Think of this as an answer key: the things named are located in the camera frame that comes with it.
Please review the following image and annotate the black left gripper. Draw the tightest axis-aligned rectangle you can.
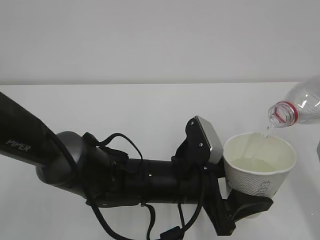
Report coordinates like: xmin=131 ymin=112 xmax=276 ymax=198
xmin=171 ymin=139 xmax=273 ymax=237

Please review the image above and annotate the white paper cup green logo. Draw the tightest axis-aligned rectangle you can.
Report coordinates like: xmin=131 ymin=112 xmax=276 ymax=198
xmin=223 ymin=132 xmax=297 ymax=199

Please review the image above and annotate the clear water bottle red label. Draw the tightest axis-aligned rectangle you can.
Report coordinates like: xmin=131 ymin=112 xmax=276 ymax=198
xmin=262 ymin=75 xmax=320 ymax=138

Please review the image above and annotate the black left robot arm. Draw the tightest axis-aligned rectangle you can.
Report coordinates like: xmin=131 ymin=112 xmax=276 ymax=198
xmin=0 ymin=94 xmax=238 ymax=240

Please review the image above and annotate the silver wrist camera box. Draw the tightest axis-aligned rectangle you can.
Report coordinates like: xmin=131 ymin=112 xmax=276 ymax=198
xmin=185 ymin=115 xmax=223 ymax=166

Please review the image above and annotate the black camera cable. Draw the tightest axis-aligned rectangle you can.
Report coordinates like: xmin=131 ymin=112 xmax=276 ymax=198
xmin=44 ymin=123 xmax=208 ymax=240

